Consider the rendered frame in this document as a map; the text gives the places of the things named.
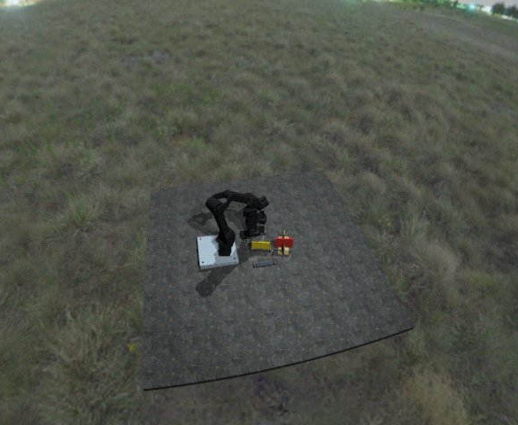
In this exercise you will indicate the yellow flat board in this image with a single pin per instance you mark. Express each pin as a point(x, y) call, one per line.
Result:
point(260, 245)

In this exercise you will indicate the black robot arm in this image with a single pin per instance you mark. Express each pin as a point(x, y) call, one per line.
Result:
point(226, 236)

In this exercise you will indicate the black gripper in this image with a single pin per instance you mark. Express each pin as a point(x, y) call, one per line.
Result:
point(252, 228)

